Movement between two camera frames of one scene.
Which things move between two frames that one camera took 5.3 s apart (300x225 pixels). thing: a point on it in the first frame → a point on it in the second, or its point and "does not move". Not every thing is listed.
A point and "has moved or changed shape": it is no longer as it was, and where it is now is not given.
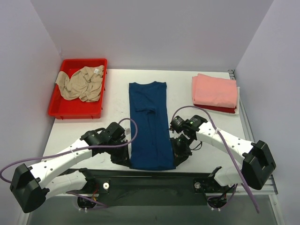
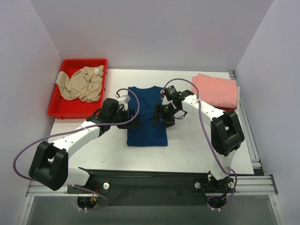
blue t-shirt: x=153 y=149 has moved or changed shape
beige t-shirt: x=84 y=85 does not move
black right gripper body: x=181 y=152 → x=164 y=113
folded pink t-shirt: x=214 y=91 does not move
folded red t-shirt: x=217 y=108 does not move
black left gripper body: x=121 y=156 → x=128 y=118
